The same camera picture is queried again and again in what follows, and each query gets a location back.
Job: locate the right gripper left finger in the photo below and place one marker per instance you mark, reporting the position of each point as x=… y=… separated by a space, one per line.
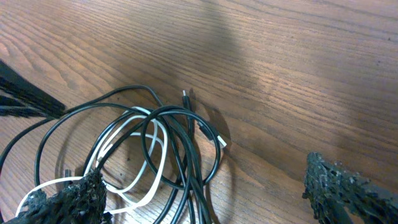
x=81 y=202

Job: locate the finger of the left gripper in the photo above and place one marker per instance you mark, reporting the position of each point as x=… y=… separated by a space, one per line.
x=25 y=99

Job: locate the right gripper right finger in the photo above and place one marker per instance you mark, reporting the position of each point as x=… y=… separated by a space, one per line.
x=335 y=193

